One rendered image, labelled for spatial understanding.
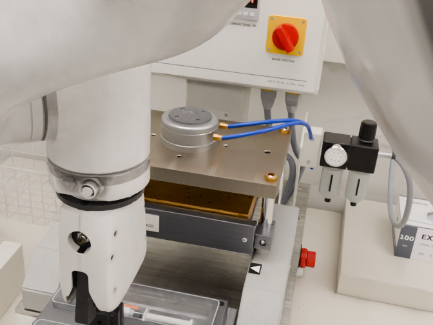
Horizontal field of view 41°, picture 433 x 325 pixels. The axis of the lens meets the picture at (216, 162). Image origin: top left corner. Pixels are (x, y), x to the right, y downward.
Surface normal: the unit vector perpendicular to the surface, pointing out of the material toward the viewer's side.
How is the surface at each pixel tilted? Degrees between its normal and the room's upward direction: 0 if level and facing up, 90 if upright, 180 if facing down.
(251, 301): 41
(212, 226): 90
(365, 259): 0
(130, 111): 90
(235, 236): 90
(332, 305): 0
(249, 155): 0
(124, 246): 90
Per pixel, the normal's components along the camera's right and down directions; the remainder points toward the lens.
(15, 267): 0.99, 0.11
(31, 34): -0.24, 0.04
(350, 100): -0.23, 0.43
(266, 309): -0.10, -0.39
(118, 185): 0.51, 0.42
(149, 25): -0.23, 0.89
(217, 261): 0.06, -0.89
